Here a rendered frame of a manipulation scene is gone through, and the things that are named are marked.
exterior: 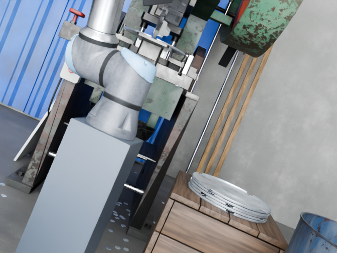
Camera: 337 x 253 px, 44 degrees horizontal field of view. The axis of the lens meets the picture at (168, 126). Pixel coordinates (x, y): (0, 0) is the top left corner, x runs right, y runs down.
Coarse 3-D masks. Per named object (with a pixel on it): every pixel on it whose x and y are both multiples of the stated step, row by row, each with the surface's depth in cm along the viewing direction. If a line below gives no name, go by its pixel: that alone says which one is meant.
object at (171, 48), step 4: (124, 28) 181; (128, 28) 176; (132, 28) 174; (132, 32) 183; (136, 32) 175; (140, 32) 171; (160, 40) 171; (168, 44) 173; (168, 48) 184; (172, 48) 176; (176, 48) 175; (176, 52) 187; (180, 52) 179
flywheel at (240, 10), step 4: (244, 0) 223; (248, 0) 222; (240, 4) 227; (244, 4) 222; (240, 8) 220; (244, 8) 220; (240, 12) 218; (236, 16) 222; (240, 16) 216; (236, 20) 215; (232, 28) 217
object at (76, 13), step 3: (72, 9) 169; (72, 12) 169; (75, 12) 169; (78, 12) 169; (81, 12) 170; (75, 15) 172; (78, 15) 171; (81, 15) 170; (84, 15) 173; (75, 18) 172; (75, 21) 173
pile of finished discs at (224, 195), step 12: (192, 180) 145; (204, 180) 145; (216, 180) 155; (204, 192) 134; (216, 192) 132; (228, 192) 139; (240, 192) 148; (216, 204) 131; (228, 204) 133; (240, 204) 130; (252, 204) 140; (264, 204) 149; (240, 216) 130; (252, 216) 135; (264, 216) 135
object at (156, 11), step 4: (160, 4) 183; (188, 4) 188; (152, 8) 187; (156, 8) 185; (160, 8) 183; (152, 12) 188; (156, 12) 185; (160, 12) 185; (156, 16) 188; (180, 24) 189
